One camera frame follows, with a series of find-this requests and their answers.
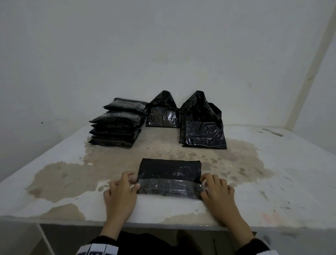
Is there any person's left hand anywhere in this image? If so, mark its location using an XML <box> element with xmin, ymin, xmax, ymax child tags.
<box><xmin>103</xmin><ymin>171</ymin><xmax>141</xmax><ymax>226</ymax></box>

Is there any person's black clothing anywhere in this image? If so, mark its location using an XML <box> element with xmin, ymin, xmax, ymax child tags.
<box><xmin>116</xmin><ymin>231</ymin><xmax>238</xmax><ymax>255</ymax></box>

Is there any black plastic mailer packet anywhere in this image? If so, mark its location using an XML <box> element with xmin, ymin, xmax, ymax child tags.
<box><xmin>136</xmin><ymin>158</ymin><xmax>205</xmax><ymax>202</ymax></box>

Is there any person's left forearm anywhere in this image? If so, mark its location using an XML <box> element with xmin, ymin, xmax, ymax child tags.
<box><xmin>77</xmin><ymin>221</ymin><xmax>124</xmax><ymax>255</ymax></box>

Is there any stack of sealed black packets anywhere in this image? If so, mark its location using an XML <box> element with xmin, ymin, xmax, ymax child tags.
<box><xmin>88</xmin><ymin>98</ymin><xmax>149</xmax><ymax>148</ymax></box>

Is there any person's right forearm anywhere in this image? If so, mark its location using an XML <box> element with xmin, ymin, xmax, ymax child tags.
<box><xmin>224</xmin><ymin>218</ymin><xmax>279</xmax><ymax>255</ymax></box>

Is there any white table leg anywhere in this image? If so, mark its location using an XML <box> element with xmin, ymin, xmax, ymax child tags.
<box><xmin>36</xmin><ymin>223</ymin><xmax>50</xmax><ymax>255</ymax></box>

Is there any open black plastic bag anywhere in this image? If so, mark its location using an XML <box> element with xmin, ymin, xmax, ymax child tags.
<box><xmin>145</xmin><ymin>90</ymin><xmax>181</xmax><ymax>129</ymax></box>
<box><xmin>179</xmin><ymin>102</ymin><xmax>227</xmax><ymax>150</ymax></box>
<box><xmin>180</xmin><ymin>91</ymin><xmax>212</xmax><ymax>124</ymax></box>

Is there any person's right hand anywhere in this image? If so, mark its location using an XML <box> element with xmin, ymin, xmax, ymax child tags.
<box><xmin>200</xmin><ymin>173</ymin><xmax>236</xmax><ymax>226</ymax></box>

